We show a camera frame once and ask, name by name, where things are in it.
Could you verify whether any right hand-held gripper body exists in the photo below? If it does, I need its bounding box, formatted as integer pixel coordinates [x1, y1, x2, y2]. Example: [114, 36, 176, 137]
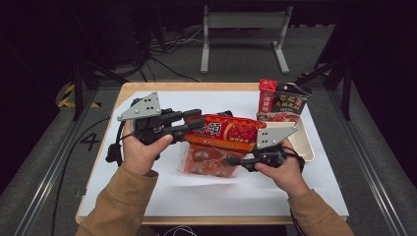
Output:
[240, 126, 298, 173]

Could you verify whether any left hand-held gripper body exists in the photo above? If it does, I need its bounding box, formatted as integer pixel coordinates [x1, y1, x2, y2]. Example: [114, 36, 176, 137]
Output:
[117, 91, 185, 146]

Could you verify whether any large orange seasoning packet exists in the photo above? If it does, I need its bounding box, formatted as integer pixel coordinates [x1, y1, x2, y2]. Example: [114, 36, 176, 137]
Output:
[178, 113, 268, 179]

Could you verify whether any cream plastic divided container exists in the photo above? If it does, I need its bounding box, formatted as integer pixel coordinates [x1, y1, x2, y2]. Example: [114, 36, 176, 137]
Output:
[255, 111, 316, 163]

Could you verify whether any red and black food packet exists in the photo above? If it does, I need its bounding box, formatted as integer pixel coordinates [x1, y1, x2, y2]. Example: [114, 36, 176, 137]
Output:
[256, 78, 313, 124]

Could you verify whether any person's right hand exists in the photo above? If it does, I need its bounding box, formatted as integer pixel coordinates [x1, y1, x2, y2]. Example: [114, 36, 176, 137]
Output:
[255, 137, 311, 198]

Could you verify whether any person's left hand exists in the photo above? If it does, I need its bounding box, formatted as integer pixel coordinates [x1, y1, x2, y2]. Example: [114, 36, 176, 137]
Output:
[121, 121, 174, 176]

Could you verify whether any white table mat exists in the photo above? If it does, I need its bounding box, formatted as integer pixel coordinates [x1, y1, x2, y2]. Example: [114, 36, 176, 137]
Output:
[78, 90, 349, 218]

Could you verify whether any black tripod stand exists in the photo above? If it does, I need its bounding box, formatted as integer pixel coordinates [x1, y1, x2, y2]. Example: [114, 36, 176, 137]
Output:
[294, 58, 354, 122]
[70, 58, 130, 122]

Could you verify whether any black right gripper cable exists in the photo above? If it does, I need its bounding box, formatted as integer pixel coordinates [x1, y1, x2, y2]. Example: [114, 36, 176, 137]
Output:
[276, 146, 307, 236]

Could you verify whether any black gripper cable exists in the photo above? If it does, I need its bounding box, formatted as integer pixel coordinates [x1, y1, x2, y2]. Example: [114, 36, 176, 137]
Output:
[276, 146, 307, 236]
[105, 121, 133, 166]

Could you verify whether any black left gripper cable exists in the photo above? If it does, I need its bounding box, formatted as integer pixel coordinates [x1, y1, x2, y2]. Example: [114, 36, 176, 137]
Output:
[105, 121, 133, 166]

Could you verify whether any bundle of floor cables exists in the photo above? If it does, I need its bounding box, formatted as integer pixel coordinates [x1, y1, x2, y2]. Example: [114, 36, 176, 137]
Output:
[131, 28, 206, 83]

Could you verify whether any thin white cable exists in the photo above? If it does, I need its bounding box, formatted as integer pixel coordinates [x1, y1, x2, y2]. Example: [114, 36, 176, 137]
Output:
[161, 225, 198, 236]

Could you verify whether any long black floor cable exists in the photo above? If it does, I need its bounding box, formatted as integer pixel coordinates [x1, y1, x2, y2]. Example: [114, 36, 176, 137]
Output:
[50, 117, 112, 236]

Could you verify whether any aluminium rail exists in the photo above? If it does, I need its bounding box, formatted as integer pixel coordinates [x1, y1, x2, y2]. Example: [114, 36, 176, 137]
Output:
[328, 88, 411, 236]
[13, 88, 99, 236]

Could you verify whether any grey metal stand frame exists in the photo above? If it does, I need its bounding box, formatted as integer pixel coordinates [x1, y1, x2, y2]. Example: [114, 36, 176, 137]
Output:
[200, 4, 294, 75]

